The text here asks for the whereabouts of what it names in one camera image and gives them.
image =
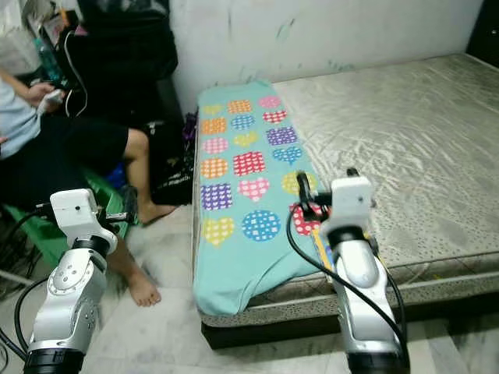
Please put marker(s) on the green plastic stool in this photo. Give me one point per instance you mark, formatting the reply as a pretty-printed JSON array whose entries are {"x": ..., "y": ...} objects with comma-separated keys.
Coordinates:
[{"x": 39, "y": 226}]

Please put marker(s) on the black bed base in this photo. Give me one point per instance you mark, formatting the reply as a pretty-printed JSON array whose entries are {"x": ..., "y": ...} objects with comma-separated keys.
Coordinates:
[{"x": 281, "y": 333}]

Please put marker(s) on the large black bag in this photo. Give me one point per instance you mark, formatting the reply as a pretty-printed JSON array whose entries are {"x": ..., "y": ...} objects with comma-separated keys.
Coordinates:
[{"x": 125, "y": 62}]

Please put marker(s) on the black tufted headboard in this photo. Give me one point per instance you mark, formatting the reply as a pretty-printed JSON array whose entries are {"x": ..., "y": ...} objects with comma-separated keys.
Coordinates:
[{"x": 483, "y": 27}]

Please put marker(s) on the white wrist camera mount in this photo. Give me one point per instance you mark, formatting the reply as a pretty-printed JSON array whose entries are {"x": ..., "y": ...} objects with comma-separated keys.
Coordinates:
[
  {"x": 351, "y": 199},
  {"x": 74, "y": 209}
]

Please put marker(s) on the blue yellow children's book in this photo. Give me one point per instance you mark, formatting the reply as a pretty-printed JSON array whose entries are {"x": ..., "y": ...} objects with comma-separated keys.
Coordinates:
[{"x": 321, "y": 249}]

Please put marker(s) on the green water bottle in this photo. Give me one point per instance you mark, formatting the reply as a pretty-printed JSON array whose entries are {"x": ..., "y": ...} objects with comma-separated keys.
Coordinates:
[{"x": 48, "y": 61}]

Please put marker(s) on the purple cloth item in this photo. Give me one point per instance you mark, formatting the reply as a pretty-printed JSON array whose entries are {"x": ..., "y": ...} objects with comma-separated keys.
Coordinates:
[{"x": 189, "y": 132}]

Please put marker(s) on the person in blue shirt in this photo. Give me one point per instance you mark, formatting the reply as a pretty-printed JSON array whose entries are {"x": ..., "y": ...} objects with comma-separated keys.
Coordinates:
[{"x": 47, "y": 171}]

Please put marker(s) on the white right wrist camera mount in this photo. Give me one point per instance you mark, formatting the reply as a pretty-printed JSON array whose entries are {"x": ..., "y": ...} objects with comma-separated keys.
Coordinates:
[{"x": 351, "y": 199}]

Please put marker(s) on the teal blanket with colourful hearts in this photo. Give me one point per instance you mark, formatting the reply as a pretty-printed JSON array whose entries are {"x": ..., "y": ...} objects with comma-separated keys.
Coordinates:
[{"x": 242, "y": 257}]

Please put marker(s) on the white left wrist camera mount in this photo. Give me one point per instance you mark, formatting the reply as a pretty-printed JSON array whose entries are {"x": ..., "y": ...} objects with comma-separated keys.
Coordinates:
[{"x": 74, "y": 209}]

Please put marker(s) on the white plastic bag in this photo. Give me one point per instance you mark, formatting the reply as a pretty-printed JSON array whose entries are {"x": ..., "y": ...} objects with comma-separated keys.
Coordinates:
[{"x": 17, "y": 51}]

